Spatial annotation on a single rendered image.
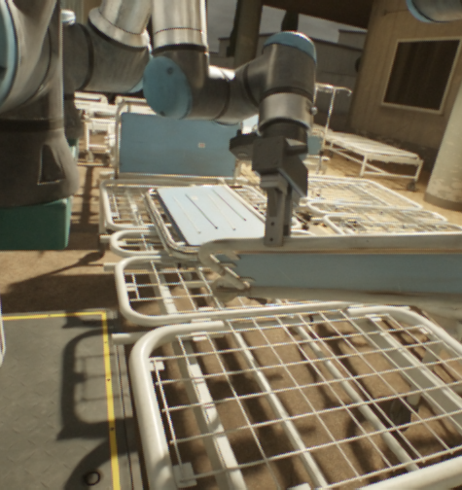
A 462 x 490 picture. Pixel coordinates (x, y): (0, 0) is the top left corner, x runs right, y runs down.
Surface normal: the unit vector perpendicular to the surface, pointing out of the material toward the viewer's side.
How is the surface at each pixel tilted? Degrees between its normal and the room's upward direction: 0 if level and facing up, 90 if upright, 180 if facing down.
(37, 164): 70
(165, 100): 96
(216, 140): 90
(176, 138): 90
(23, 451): 0
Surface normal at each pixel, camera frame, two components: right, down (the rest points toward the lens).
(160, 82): -0.66, 0.29
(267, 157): -0.46, -0.22
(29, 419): 0.13, -0.91
